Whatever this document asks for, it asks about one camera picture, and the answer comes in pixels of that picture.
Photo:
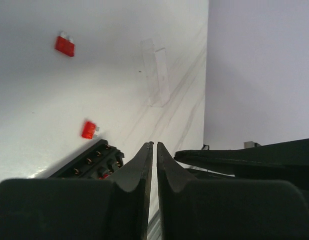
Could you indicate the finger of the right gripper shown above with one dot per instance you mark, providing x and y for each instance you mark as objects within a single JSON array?
[
  {"x": 291, "y": 156},
  {"x": 302, "y": 184}
]

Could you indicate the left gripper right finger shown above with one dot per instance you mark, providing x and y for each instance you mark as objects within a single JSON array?
[{"x": 173, "y": 204}]

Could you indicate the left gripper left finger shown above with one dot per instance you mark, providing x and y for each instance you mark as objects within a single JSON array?
[{"x": 131, "y": 200}]

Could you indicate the black fuse box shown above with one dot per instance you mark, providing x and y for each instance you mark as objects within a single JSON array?
[{"x": 96, "y": 163}]

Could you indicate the red blade fuse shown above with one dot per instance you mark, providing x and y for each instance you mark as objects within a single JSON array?
[
  {"x": 65, "y": 44},
  {"x": 90, "y": 130}
]

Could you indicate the clear plastic fuse box cover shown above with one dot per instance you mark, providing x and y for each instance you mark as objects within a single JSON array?
[{"x": 156, "y": 72}]

